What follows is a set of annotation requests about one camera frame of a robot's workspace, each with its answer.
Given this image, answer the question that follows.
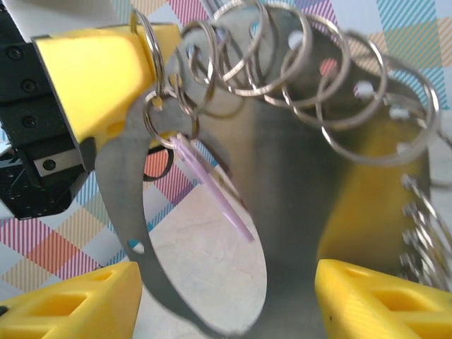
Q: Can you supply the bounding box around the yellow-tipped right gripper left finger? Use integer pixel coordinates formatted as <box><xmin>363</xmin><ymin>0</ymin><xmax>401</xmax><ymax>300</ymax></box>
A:
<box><xmin>0</xmin><ymin>261</ymin><xmax>143</xmax><ymax>339</ymax></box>

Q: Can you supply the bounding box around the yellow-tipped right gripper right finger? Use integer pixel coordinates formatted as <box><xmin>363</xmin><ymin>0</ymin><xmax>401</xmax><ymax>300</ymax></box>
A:
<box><xmin>315</xmin><ymin>259</ymin><xmax>452</xmax><ymax>339</ymax></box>

